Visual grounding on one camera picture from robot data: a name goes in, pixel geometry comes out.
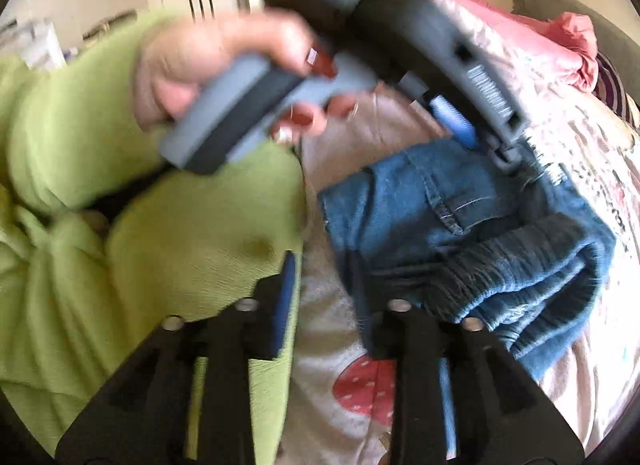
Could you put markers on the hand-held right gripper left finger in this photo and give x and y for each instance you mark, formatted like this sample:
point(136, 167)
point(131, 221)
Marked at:
point(284, 295)

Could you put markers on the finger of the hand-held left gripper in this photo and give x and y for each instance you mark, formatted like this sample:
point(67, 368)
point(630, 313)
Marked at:
point(452, 122)

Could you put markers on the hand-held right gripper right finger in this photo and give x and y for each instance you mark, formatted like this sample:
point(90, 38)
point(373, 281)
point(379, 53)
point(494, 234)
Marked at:
point(415, 345)

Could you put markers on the blue denim pants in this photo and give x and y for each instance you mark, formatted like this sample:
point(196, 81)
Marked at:
point(400, 225)

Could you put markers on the person's left forearm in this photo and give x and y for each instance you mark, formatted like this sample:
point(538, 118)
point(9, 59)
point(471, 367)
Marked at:
point(75, 120)

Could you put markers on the person's left hand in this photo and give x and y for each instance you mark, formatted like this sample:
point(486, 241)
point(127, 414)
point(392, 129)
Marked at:
point(210, 55)

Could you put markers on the pink strawberry printed blanket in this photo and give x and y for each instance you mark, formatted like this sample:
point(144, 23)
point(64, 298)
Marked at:
point(325, 345)

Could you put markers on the green fleece blanket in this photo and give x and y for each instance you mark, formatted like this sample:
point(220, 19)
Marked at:
point(175, 255)

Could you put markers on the coral pink quilt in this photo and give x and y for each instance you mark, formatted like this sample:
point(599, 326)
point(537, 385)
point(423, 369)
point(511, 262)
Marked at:
point(550, 45)

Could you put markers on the grey bed headboard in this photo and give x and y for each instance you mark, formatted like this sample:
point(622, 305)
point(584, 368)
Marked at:
point(555, 0)

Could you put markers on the purple striped cloth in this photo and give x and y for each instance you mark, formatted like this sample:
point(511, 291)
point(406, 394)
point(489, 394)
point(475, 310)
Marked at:
point(616, 85)

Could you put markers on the white clutter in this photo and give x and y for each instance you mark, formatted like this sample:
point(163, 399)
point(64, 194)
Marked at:
point(32, 42)

